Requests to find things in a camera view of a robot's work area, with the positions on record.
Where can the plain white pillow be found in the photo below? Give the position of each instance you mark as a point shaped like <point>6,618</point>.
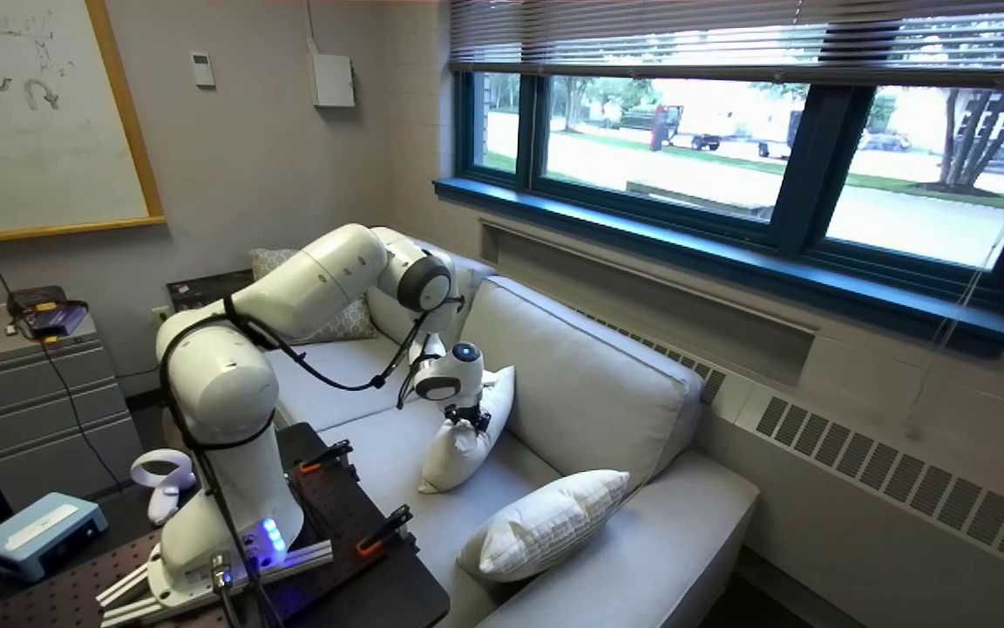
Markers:
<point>550,525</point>
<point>454,460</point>

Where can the black robot table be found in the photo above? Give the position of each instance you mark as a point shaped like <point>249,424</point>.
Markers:
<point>385,582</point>

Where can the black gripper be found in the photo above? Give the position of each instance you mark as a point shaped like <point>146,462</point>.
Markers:
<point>469,410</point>

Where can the black orange clamp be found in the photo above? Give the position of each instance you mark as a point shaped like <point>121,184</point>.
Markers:
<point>385,530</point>
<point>327,460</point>

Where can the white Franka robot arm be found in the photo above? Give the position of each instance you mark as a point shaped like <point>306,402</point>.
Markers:
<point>211,396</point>

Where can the grey fabric couch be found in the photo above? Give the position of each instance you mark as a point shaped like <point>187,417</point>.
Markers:
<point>595,396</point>

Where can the perforated brown mat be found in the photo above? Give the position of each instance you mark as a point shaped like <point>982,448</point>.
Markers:
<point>51,595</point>

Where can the black device with blue part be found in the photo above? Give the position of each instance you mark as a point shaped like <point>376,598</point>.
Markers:
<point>44,311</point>

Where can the horizontal window blinds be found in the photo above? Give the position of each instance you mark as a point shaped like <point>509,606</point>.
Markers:
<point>700,38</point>

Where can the tree trunk outside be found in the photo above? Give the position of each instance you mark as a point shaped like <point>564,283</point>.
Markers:
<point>974,145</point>

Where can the grey patterned pillow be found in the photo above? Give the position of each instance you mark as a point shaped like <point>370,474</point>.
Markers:
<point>345,318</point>

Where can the white wall thermostat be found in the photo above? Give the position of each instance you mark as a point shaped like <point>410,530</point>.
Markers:
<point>204,70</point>

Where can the white truck outside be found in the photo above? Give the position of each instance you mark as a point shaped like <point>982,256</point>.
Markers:
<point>732,127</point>

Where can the beige radiator cover with grille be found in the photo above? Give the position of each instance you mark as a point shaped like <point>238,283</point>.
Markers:
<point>906,482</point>

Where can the white wall box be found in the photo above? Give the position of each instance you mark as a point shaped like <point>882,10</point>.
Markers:
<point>332,83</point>

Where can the wide teal framed window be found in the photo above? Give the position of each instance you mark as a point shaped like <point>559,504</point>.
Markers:
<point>802,161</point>

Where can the wood framed whiteboard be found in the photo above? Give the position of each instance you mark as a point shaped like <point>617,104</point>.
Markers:
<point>37,151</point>

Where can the silver robot base rail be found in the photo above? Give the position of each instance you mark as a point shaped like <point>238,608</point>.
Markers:
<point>294,561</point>

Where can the blue electronics box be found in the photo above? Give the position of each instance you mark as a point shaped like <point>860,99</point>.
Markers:
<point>37,534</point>

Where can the grey filing cabinet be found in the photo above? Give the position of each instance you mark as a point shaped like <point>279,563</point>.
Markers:
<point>26,396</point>

